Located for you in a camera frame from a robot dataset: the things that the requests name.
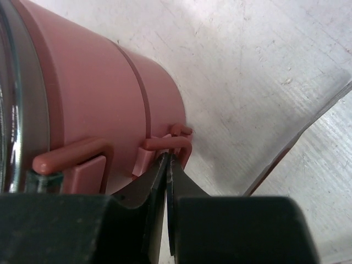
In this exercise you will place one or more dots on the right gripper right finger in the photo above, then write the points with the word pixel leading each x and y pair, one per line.
pixel 233 229

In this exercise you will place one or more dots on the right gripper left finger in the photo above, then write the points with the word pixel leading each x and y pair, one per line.
pixel 125 227

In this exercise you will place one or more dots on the grey transparent top lid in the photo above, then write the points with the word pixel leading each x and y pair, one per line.
pixel 25 124

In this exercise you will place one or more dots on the pink lunch bowl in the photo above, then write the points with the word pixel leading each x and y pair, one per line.
pixel 164 109
pixel 92 93

